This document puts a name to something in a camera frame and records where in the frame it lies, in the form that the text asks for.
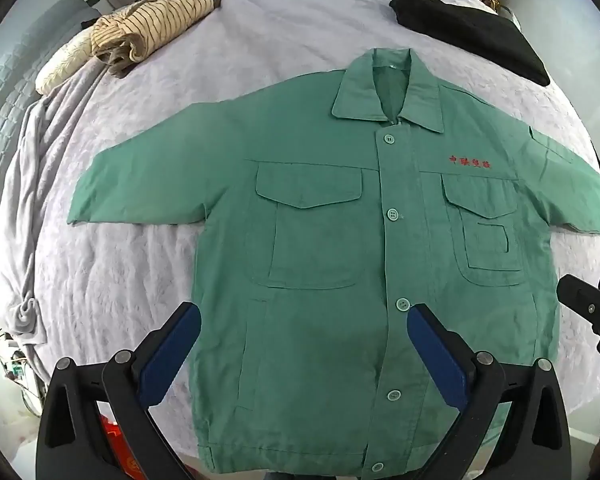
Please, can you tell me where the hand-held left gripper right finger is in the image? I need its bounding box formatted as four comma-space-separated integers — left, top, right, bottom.
405, 304, 573, 480

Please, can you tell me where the grey quilted mattress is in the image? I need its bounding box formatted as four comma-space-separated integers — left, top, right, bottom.
0, 0, 101, 231

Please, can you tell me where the beige striped garment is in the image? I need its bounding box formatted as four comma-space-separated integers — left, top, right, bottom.
91, 0, 235, 78

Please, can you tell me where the cream knitted pillow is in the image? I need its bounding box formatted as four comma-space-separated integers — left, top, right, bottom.
35, 25, 101, 96

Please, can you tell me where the black folded garment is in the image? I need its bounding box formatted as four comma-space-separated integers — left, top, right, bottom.
389, 0, 552, 87

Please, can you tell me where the tangle of cables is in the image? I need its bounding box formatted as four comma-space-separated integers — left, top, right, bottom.
0, 330, 46, 411

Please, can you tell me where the green work jacket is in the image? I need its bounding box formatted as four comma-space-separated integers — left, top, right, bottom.
66, 47, 600, 476

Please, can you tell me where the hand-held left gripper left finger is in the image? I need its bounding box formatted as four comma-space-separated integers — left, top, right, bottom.
35, 302, 203, 480

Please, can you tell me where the red packet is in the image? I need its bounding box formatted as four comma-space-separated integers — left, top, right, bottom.
97, 412, 146, 480

